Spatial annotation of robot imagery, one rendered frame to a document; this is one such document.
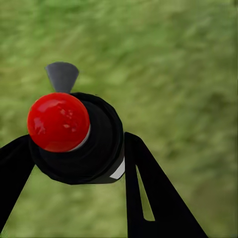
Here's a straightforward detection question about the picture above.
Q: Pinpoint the pesticide atomizer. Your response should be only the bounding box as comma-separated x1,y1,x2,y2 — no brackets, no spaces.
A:
27,61,125,185

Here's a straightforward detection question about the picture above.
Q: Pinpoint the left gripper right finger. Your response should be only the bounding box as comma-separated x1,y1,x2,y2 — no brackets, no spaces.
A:
124,132,208,238

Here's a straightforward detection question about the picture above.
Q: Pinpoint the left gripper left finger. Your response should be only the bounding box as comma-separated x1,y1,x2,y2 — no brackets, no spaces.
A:
0,135,35,233

